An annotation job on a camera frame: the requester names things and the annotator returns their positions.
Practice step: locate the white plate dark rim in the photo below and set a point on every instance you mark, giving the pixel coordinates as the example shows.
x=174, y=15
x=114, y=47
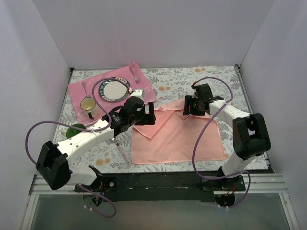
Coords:
x=114, y=90

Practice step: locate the silver spoon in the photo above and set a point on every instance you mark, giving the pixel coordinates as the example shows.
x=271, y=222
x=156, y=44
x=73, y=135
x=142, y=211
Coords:
x=87, y=95

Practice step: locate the green interior floral mug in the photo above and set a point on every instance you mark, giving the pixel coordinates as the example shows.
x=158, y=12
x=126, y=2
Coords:
x=70, y=132

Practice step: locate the cream enamel mug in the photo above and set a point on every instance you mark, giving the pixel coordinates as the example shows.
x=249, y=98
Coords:
x=89, y=107

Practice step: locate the salmon pink satin napkin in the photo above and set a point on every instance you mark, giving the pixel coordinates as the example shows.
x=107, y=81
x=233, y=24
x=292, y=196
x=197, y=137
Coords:
x=174, y=137

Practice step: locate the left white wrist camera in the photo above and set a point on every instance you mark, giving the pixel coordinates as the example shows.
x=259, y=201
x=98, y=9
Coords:
x=139, y=93

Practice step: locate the pink handled utensil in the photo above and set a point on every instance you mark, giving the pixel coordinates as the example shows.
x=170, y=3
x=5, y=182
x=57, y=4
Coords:
x=125, y=157

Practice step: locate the silver fork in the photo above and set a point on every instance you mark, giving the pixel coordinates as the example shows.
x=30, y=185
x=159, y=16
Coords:
x=136, y=79

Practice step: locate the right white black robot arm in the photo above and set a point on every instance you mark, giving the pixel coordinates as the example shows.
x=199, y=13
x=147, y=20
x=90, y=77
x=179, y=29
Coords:
x=250, y=134

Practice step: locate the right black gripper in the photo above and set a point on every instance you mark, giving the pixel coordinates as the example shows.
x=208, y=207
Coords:
x=188, y=105

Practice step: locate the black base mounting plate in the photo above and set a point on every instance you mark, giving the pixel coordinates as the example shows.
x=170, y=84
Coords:
x=164, y=186

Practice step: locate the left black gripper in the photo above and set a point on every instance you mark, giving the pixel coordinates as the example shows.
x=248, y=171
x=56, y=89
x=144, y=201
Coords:
x=148, y=113

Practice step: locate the pink floral placemat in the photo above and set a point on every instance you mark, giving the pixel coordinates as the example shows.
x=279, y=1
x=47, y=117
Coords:
x=77, y=93

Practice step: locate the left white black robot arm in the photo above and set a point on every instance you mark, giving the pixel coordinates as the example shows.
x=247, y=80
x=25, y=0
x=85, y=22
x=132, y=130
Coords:
x=55, y=162

